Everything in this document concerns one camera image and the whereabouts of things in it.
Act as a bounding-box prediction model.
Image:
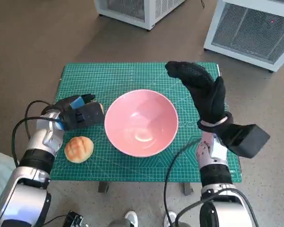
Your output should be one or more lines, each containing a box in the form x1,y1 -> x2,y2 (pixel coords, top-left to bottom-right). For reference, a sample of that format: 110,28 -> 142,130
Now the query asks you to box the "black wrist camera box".
217,122 -> 270,159
60,102 -> 105,131

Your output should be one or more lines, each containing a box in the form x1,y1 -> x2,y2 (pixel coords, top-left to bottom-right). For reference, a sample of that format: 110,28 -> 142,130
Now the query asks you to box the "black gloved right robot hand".
165,61 -> 228,125

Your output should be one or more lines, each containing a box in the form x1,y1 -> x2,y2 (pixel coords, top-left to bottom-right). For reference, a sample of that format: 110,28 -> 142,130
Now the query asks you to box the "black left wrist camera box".
60,102 -> 105,131

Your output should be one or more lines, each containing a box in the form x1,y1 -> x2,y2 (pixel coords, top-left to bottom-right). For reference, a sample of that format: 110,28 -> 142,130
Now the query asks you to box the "pink bowl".
104,89 -> 179,158

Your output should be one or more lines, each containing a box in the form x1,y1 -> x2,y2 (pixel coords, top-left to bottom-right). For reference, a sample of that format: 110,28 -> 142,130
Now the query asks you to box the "round toy bread bun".
64,136 -> 95,164

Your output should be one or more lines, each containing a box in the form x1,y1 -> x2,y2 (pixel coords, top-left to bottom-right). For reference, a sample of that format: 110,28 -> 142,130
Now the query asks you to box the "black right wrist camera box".
217,122 -> 270,159

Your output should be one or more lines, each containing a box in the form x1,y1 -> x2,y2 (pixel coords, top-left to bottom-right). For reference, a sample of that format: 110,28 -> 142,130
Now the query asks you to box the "light blue cloth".
0,149 -> 16,203

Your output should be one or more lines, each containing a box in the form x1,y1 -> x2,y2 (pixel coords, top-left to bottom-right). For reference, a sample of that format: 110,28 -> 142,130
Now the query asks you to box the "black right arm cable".
175,188 -> 260,227

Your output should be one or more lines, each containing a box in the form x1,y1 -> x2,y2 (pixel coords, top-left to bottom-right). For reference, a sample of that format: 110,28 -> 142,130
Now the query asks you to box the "dark metal table leg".
98,181 -> 110,193
182,181 -> 194,196

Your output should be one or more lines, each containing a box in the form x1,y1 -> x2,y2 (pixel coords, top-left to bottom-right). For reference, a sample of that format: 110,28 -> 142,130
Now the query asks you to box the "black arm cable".
11,100 -> 63,167
175,188 -> 260,227

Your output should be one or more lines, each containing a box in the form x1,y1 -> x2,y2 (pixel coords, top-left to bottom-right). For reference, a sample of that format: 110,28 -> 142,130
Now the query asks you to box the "white shoe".
124,210 -> 138,227
164,211 -> 177,227

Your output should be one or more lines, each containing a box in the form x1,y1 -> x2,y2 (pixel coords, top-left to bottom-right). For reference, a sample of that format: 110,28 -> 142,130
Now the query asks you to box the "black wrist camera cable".
163,139 -> 202,227

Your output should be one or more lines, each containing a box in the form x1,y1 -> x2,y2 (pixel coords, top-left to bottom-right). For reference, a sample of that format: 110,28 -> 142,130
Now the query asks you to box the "white mesh cabinet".
203,0 -> 284,74
94,0 -> 187,31

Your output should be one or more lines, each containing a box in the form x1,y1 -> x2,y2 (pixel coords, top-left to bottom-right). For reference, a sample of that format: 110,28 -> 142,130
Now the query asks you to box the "green cutting mat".
49,62 -> 242,183

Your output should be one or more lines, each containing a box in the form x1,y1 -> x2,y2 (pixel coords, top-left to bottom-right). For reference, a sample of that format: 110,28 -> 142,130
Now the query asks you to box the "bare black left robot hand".
53,94 -> 97,119

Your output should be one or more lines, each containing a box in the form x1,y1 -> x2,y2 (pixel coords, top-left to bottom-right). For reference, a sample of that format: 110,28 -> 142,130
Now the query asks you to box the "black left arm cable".
11,100 -> 63,167

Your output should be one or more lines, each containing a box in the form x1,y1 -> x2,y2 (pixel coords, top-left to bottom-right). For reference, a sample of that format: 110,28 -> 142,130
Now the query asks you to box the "small black device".
62,210 -> 84,227

